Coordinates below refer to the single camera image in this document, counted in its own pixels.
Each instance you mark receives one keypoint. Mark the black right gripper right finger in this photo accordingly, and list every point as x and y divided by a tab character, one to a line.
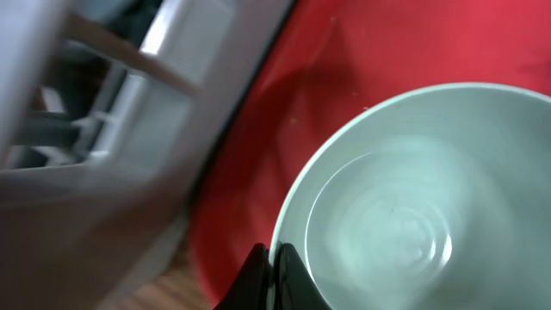
294	288

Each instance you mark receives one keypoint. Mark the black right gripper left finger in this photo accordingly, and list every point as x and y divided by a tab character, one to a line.
250	287

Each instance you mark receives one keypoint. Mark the green bowl with rice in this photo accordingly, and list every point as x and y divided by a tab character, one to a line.
438	198

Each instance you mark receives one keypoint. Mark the grey dishwasher rack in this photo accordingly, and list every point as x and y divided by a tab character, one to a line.
109	112

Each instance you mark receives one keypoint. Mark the red plastic tray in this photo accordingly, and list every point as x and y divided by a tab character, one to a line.
331	61

